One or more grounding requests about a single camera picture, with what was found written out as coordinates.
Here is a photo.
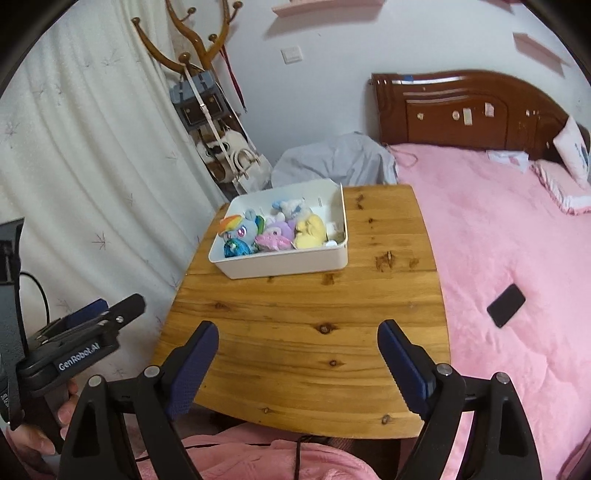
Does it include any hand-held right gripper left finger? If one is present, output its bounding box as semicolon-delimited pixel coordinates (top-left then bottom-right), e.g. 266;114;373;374
60;320;220;480

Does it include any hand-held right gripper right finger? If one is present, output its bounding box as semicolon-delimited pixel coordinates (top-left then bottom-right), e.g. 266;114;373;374
377;318;543;480

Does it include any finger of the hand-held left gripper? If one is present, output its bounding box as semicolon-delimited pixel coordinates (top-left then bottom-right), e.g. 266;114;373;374
60;298;110;330
97;294;147;328

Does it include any teal plush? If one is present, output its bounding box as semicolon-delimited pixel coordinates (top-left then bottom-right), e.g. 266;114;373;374
223;239;254;259

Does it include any white plastic storage box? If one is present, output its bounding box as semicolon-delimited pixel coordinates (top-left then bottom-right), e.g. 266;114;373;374
209;180;348;281

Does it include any blue rainbow pony plush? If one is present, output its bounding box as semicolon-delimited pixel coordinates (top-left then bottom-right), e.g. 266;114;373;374
218;209;266;245

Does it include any pink plush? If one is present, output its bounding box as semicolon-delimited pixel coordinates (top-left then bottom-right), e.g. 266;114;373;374
255;231;294;252

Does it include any yellow plush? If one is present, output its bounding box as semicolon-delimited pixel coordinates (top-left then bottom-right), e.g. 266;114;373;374
294;213;328;250

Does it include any person's left hand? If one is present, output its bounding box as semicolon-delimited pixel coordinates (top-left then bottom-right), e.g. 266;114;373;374
4;378;79;462

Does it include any person's pink clothing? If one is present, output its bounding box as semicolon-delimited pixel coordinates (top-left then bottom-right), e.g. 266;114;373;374
111;422;384;480

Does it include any black phone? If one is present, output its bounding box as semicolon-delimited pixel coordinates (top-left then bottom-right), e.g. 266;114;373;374
487;284;527;328

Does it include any white patterned curtain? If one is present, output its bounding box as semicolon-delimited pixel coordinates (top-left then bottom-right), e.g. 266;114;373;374
0;0;234;384

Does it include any pink bed blanket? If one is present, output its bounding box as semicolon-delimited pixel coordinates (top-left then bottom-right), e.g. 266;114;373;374
385;143;591;480

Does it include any purple round plush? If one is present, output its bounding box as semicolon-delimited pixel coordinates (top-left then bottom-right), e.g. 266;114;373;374
263;217;296;241

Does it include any white handbag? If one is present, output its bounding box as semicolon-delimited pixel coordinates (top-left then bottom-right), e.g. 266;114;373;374
228;148;273;195

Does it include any white and brown fuzzy bag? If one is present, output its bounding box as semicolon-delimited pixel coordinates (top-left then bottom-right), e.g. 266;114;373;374
194;129;250;183

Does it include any white and blue plush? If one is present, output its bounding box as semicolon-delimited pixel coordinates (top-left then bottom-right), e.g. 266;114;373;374
271;198;314;222

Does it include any blue and brown bag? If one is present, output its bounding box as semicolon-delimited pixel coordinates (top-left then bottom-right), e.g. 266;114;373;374
168;69;234;134

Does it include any grey clothing pile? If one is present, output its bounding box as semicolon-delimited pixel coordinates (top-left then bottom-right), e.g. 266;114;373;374
271;131;399;190

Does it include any white cloth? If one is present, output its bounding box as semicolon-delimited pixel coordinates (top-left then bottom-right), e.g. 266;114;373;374
487;150;529;174

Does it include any pink striped pillow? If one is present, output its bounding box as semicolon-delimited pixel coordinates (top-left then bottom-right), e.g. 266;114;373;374
529;159;591;215

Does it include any brown wooden headboard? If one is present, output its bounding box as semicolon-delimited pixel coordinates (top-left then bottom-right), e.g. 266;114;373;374
370;69;573;162

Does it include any wooden coat rack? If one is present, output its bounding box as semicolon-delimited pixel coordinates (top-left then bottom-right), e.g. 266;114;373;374
131;0;244;81

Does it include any white pillow with blue print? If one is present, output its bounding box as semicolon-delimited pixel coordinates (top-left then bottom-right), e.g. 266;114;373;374
551;114;591;192

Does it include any thick black cable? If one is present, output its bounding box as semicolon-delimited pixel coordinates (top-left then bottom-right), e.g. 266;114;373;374
18;271;51;326

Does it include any thin black cable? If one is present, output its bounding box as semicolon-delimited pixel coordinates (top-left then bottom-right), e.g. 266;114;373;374
291;434;319;480

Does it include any red strap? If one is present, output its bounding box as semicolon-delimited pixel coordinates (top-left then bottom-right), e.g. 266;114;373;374
219;46;247;114

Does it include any short pink wall shelf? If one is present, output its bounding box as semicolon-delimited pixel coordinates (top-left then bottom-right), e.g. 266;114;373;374
512;32;573;77

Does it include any long pink wall shelf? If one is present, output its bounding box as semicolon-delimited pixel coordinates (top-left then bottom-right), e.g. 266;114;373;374
271;0;385;18

